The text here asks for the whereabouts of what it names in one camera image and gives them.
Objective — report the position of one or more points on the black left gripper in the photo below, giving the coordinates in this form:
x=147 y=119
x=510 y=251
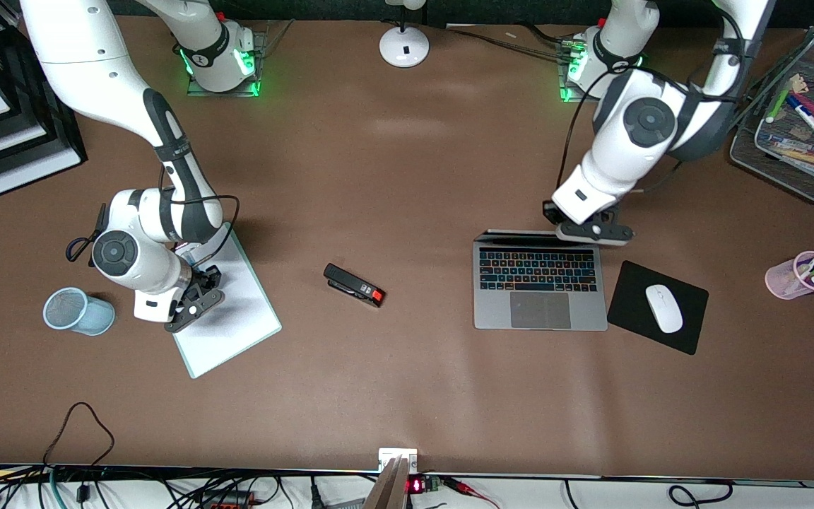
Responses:
x=550 y=210

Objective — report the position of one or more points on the wooden camera post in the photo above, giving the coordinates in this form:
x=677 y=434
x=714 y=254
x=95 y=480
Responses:
x=387 y=488

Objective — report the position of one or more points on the black stapler with red tab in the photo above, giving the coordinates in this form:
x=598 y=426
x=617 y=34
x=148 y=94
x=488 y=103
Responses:
x=350 y=284

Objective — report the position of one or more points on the pink translucent pen cup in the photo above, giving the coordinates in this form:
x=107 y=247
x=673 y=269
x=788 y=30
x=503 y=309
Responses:
x=781 y=279

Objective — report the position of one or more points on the silver laptop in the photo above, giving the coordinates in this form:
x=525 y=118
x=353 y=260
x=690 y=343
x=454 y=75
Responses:
x=541 y=311

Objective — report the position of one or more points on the orange terminal block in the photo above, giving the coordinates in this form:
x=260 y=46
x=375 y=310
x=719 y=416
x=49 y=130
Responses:
x=227 y=500

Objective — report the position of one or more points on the white computer mouse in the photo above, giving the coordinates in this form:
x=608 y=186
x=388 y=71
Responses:
x=663 y=309

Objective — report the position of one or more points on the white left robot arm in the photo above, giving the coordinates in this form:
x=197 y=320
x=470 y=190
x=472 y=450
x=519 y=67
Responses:
x=619 y=141

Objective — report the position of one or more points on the light green clipboard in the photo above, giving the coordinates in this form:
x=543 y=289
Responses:
x=193 y=373

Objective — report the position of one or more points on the light blue mesh pen cup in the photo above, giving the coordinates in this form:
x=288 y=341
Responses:
x=92 y=317

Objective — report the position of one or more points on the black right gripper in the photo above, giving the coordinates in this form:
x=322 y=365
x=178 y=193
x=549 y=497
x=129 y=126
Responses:
x=204 y=277

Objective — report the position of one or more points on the black mouse pad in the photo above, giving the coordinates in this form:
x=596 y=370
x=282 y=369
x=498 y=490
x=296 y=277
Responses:
x=633 y=304

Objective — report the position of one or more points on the blue-capped white marker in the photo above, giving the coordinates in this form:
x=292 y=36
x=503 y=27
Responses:
x=811 y=120

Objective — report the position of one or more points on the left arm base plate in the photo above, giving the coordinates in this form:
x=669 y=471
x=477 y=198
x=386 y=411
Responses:
x=564 y=95

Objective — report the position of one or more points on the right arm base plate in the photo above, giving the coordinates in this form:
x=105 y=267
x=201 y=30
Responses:
x=251 y=88

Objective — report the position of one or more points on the black mesh desk organizer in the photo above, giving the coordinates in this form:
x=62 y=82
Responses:
x=803 y=177

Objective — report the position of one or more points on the black stacked paper tray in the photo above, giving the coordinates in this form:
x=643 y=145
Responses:
x=61 y=134

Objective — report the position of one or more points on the circuit board with red display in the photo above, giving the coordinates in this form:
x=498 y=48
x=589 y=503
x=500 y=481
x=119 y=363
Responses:
x=425 y=485

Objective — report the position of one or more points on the small white box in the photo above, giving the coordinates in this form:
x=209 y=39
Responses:
x=398 y=456

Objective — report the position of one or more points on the white lamp base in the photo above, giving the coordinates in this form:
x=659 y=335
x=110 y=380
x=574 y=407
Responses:
x=404 y=49

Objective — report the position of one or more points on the white paper sheet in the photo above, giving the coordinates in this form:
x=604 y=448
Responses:
x=237 y=332

